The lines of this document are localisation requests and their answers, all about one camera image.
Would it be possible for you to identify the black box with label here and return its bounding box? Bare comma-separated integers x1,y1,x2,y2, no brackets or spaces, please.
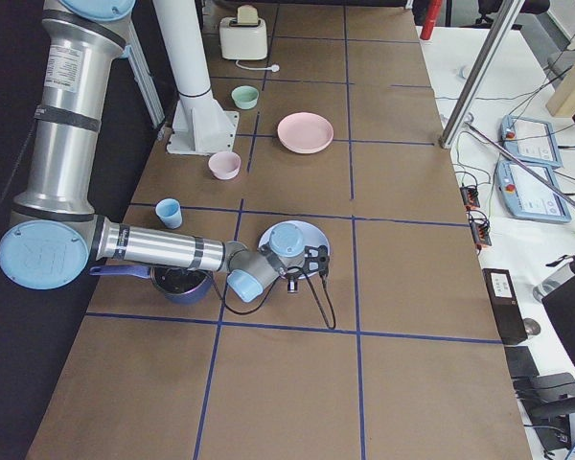
482,268,527,345

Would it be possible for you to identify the light blue cup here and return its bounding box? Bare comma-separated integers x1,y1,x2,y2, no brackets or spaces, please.
155,198,183,229

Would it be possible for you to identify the aluminium frame post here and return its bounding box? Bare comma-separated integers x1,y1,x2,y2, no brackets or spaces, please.
439,0,524,150

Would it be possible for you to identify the pink bowl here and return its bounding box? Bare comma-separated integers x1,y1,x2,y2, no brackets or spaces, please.
208,151,242,180

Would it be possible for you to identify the grabber stick green handle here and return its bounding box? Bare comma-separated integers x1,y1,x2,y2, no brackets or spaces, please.
465,122,575,209

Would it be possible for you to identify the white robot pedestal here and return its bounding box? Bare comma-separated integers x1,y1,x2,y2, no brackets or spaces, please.
153,0,239,155

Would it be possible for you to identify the red cylinder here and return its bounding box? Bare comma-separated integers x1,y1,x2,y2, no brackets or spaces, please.
420,0,444,41

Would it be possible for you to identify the teach pendant tablet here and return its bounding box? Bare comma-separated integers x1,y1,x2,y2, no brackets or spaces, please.
499,115,563,169
495,160,571,223

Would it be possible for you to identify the white toaster cable with plug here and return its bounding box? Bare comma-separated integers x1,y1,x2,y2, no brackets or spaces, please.
234,58,282,74

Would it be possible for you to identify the green bowl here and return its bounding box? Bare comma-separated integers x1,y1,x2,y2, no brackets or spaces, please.
231,85,260,110

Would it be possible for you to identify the dark blue saucepan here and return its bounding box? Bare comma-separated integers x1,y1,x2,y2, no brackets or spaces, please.
89,264,214,305

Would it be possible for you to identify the pink plate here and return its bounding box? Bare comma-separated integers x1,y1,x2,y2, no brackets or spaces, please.
277,112,334,154

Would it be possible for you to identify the toast slice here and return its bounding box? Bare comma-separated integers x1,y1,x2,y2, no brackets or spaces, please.
236,5,260,27

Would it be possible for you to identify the far teach pendant tablet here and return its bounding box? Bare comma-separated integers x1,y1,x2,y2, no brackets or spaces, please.
499,115,563,169

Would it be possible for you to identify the blue plate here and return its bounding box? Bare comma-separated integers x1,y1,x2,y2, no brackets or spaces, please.
258,220,331,255

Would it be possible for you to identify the cream toaster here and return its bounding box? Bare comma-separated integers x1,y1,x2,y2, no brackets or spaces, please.
219,17,268,60

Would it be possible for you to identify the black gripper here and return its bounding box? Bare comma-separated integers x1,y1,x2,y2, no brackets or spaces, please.
281,262,310,293

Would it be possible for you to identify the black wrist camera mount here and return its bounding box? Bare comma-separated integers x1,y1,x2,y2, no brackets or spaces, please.
303,244,330,277

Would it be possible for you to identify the orange black connector block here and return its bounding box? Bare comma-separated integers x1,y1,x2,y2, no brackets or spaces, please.
460,185,480,210

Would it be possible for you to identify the near teach pendant tablet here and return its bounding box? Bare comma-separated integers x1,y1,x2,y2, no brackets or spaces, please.
495,160,571,223

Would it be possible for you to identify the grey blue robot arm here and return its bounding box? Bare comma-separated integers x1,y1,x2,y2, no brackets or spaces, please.
0,1,309,302

